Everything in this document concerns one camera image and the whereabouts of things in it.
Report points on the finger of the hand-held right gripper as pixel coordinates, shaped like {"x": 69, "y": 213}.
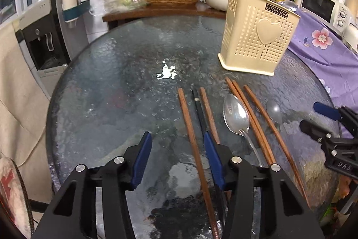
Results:
{"x": 327, "y": 111}
{"x": 314, "y": 129}

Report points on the purple floral cloth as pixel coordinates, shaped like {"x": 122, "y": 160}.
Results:
{"x": 321, "y": 59}

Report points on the patterned chair cushion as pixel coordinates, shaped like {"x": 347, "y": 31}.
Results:
{"x": 11, "y": 194}

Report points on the dark wooden washstand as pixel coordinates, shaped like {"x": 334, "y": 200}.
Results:
{"x": 156, "y": 12}

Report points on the small metal spoon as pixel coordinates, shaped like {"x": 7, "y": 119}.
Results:
{"x": 274, "y": 111}

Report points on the cream perforated utensil basket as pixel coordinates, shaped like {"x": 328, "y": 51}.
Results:
{"x": 251, "y": 40}

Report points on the white appliance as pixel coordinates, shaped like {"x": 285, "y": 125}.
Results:
{"x": 351, "y": 36}

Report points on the white microwave oven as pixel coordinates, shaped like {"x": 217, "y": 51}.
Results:
{"x": 318, "y": 3}

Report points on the metal ladle spoon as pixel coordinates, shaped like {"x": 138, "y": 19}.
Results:
{"x": 289, "y": 6}

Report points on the teal cup holder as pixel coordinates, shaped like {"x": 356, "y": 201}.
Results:
{"x": 78, "y": 10}

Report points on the brown wooden chopstick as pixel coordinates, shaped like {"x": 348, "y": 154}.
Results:
{"x": 232, "y": 89}
{"x": 262, "y": 115}
{"x": 190, "y": 129}
{"x": 238, "y": 90}
{"x": 208, "y": 113}

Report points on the grey water dispenser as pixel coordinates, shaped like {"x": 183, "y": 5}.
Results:
{"x": 36, "y": 31}

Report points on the large metal spoon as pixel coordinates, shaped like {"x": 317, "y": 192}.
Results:
{"x": 236, "y": 115}

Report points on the black chopstick with silver band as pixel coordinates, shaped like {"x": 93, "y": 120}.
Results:
{"x": 199, "y": 110}

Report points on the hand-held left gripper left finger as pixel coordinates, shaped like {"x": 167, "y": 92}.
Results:
{"x": 142, "y": 160}

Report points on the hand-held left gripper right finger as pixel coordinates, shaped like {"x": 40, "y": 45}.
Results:
{"x": 214, "y": 160}

